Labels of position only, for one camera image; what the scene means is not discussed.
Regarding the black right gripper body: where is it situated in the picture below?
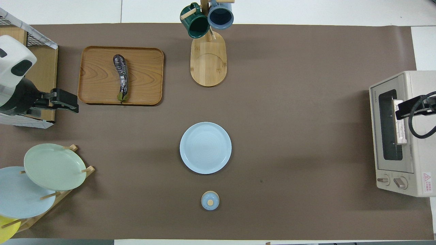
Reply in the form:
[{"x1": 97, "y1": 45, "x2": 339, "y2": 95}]
[{"x1": 407, "y1": 95, "x2": 436, "y2": 117}]

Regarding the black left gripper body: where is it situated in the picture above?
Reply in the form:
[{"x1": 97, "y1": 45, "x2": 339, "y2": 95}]
[{"x1": 40, "y1": 88, "x2": 73, "y2": 110}]

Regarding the oven door with glass window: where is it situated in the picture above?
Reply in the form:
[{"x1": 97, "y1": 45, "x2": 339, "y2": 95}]
[{"x1": 369, "y1": 77, "x2": 414, "y2": 173}]

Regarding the dark purple eggplant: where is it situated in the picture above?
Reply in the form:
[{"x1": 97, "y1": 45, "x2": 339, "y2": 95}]
[{"x1": 113, "y1": 54, "x2": 129, "y2": 102}]

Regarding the light blue round plate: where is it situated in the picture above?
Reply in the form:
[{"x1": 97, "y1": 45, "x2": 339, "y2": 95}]
[{"x1": 180, "y1": 122, "x2": 232, "y2": 175}]

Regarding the beige toaster oven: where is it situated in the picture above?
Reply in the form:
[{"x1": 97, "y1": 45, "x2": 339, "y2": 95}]
[{"x1": 369, "y1": 71, "x2": 436, "y2": 198}]

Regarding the rectangular wooden tray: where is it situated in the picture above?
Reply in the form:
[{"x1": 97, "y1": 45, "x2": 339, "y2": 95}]
[{"x1": 78, "y1": 46, "x2": 165, "y2": 106}]

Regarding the wooden plate rack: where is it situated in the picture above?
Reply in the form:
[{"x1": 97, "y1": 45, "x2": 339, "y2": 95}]
[{"x1": 0, "y1": 145, "x2": 96, "y2": 233}]

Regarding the pale green plate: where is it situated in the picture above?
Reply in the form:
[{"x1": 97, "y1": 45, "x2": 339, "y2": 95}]
[{"x1": 24, "y1": 143, "x2": 87, "y2": 191}]

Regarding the red warning sticker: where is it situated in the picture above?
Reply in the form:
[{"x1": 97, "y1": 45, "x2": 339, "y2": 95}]
[{"x1": 422, "y1": 173, "x2": 433, "y2": 194}]

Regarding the pale blue large plate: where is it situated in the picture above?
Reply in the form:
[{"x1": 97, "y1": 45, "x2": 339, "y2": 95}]
[{"x1": 0, "y1": 166, "x2": 57, "y2": 219}]

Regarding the brown table mat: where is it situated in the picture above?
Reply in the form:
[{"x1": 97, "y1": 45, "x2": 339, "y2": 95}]
[{"x1": 0, "y1": 23, "x2": 435, "y2": 240}]

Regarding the wooden mug tree stand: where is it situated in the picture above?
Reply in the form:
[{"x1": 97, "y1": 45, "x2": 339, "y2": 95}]
[{"x1": 181, "y1": 0, "x2": 235, "y2": 87}]

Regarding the yellow plate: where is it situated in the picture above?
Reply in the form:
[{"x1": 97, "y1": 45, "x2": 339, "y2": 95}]
[{"x1": 0, "y1": 215, "x2": 21, "y2": 244}]

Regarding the dark green mug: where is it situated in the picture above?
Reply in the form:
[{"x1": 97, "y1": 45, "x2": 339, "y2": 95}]
[{"x1": 180, "y1": 3, "x2": 211, "y2": 39}]

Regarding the blue grey mug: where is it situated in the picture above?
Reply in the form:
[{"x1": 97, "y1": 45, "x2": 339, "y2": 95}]
[{"x1": 207, "y1": 0, "x2": 235, "y2": 30}]

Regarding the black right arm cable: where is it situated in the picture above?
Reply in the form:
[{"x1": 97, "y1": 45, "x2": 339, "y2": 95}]
[{"x1": 408, "y1": 91, "x2": 436, "y2": 138}]

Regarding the wooden shelf with wire mesh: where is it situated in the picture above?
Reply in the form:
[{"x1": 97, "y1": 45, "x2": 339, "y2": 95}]
[{"x1": 0, "y1": 7, "x2": 59, "y2": 129}]

